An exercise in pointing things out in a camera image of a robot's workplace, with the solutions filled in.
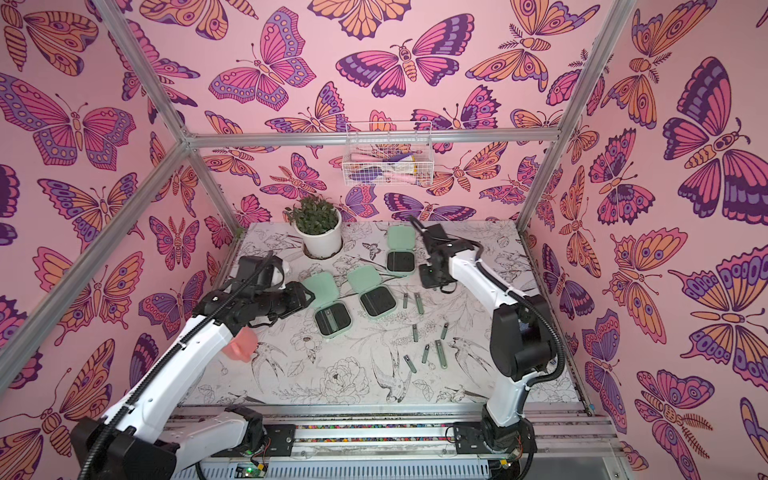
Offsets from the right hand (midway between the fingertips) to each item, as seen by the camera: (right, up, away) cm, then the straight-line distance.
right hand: (434, 277), depth 91 cm
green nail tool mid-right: (+3, -17, +1) cm, 17 cm away
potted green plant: (-37, +17, +9) cm, 42 cm away
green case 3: (-18, -8, +8) cm, 22 cm away
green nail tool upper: (-4, -9, +6) cm, 11 cm away
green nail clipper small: (-8, -24, -6) cm, 26 cm away
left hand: (-33, -4, -14) cm, 36 cm away
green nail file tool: (-3, -22, -4) cm, 23 cm away
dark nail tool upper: (-8, -8, +9) cm, 15 cm away
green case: (-9, +8, +20) cm, 23 cm away
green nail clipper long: (+2, -23, -4) cm, 23 cm away
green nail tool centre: (-6, -17, +1) cm, 18 cm away
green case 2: (-32, -13, +3) cm, 34 cm away
